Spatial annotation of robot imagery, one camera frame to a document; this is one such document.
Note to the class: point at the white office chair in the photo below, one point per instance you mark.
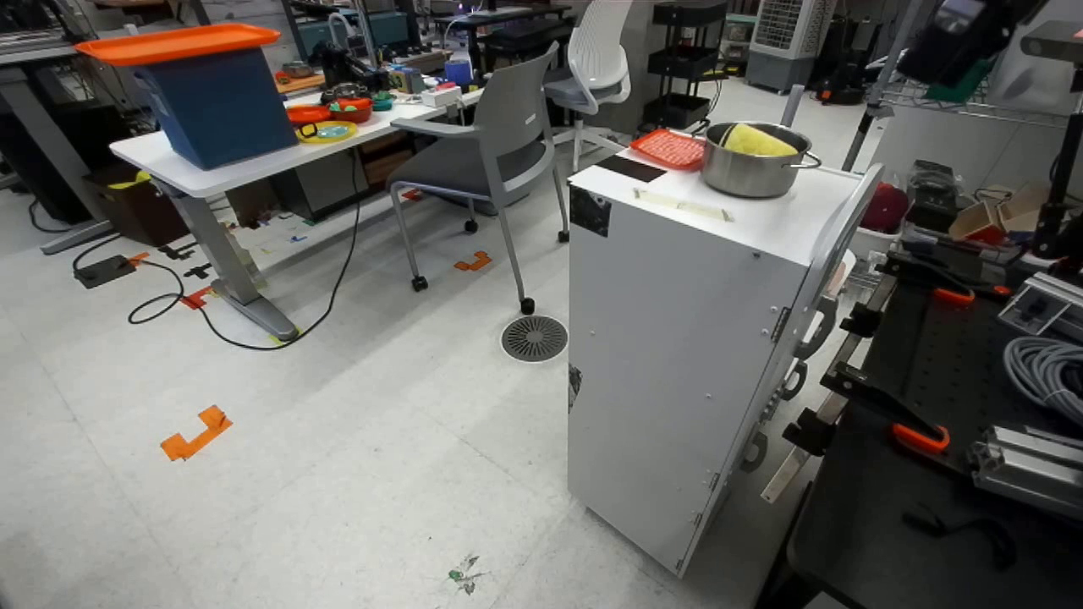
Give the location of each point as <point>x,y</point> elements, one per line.
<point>599,56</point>

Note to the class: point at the orange bin lid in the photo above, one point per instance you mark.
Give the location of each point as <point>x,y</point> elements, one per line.
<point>172,45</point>

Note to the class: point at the orange floor bracket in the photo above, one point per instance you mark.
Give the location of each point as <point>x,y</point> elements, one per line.
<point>180,444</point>

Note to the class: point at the dark red container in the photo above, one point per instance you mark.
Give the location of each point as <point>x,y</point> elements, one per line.
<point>885,209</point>

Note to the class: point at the white air cooler unit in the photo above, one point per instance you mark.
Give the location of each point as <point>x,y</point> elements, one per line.
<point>785,36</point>

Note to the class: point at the grey metal plate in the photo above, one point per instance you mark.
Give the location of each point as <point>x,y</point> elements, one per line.
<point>1045,304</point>

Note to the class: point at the black robot table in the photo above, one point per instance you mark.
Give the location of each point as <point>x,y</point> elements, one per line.
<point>892,530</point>

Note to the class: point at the white desk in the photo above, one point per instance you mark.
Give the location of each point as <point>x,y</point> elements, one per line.
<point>142,152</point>

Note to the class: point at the white toy kitchen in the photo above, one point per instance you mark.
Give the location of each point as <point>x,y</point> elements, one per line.
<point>665,372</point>

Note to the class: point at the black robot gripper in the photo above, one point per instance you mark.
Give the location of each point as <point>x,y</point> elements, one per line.
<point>970,53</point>

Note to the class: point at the orange plate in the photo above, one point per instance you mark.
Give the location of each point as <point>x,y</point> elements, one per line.
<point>306,117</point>

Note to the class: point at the black power adapter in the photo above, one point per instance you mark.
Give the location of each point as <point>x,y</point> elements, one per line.
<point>108,273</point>

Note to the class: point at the blue storage bin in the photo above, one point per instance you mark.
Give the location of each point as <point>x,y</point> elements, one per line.
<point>215,106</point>

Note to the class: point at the aluminium extrusion rail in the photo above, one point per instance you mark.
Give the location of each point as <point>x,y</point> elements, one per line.
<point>1026,462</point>

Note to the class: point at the grey desk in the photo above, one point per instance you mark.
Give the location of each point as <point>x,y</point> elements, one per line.
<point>37,114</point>

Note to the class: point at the grey office chair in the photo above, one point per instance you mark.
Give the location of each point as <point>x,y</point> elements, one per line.
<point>514,106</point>

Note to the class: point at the brown cardboard box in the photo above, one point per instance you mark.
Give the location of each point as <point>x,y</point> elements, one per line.
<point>386,163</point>

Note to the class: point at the steel pot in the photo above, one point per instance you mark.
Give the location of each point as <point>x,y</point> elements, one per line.
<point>749,177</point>

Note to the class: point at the blue spray bottle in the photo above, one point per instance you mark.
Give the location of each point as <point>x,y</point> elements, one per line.
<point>460,70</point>

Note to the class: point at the orange checkered pot holder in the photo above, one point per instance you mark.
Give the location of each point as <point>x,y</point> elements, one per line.
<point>665,149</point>

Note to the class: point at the black shelf cart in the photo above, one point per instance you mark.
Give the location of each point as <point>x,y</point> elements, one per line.
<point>681,63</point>

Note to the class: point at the yellow striped sponge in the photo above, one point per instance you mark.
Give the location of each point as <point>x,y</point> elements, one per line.
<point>758,143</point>

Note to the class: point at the grey tripod leg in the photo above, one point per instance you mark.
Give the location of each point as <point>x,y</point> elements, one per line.
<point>883,89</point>

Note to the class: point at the black square patch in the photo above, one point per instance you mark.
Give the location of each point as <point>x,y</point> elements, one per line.
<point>630,171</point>

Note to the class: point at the yellow green plate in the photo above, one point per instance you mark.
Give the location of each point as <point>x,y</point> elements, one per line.
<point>331,134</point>

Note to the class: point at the black camera stand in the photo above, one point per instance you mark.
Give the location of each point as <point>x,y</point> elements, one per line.
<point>1060,156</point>

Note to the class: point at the red bowl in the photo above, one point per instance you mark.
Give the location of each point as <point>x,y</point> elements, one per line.
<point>351,110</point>

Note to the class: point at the beige tape label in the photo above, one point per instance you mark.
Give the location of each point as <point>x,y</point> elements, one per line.
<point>680,205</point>

